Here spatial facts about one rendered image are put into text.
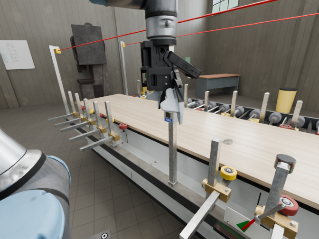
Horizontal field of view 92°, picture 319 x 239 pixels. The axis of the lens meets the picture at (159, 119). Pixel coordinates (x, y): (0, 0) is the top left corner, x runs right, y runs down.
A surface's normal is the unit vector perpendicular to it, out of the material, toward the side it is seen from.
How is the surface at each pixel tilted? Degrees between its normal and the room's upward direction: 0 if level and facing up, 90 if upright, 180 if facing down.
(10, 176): 43
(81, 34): 90
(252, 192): 90
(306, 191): 0
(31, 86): 90
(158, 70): 90
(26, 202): 7
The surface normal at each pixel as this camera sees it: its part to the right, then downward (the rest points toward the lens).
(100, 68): 0.55, 0.28
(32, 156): 0.37, -0.89
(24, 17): 0.36, 0.32
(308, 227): -0.69, 0.28
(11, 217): 0.03, -0.89
